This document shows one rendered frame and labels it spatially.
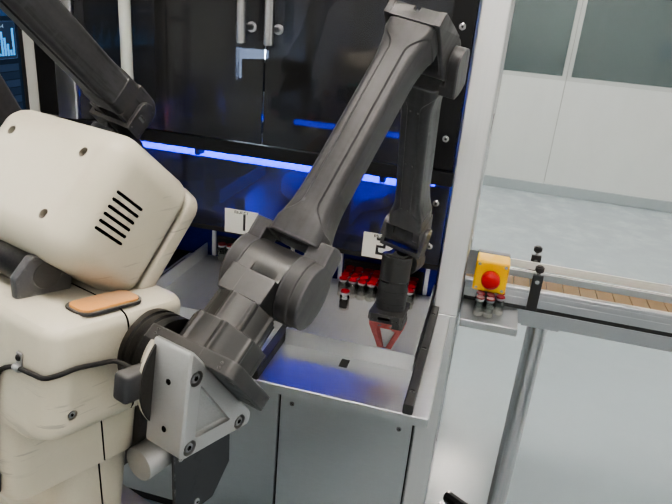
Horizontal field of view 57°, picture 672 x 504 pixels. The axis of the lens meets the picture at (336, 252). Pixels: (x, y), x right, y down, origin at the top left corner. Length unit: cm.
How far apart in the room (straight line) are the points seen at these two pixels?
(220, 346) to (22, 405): 20
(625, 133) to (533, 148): 77
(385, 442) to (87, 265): 115
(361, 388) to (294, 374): 13
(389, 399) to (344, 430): 55
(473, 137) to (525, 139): 468
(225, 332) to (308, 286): 10
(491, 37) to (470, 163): 25
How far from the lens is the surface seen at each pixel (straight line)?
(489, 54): 130
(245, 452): 183
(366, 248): 142
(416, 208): 106
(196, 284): 150
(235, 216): 150
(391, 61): 77
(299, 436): 173
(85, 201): 64
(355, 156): 71
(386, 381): 119
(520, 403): 173
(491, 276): 137
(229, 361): 59
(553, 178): 608
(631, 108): 603
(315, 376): 118
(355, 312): 140
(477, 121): 131
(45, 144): 72
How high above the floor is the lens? 153
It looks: 22 degrees down
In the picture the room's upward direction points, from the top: 5 degrees clockwise
